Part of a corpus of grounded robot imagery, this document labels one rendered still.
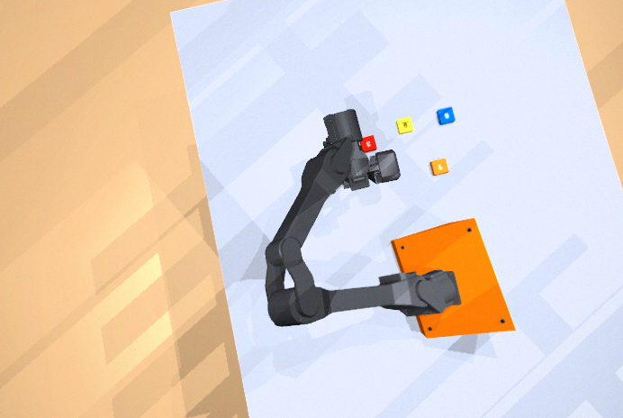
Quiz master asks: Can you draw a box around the blue block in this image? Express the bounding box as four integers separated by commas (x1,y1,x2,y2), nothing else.
437,107,456,125

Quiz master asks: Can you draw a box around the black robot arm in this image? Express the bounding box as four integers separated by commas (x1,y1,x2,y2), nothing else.
265,109,462,327

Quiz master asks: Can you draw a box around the yellow block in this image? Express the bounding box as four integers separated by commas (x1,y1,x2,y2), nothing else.
396,117,413,135

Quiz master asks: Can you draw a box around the red block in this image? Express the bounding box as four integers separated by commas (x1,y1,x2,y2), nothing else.
360,135,377,153

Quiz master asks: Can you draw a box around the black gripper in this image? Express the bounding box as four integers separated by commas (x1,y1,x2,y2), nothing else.
341,150,401,189

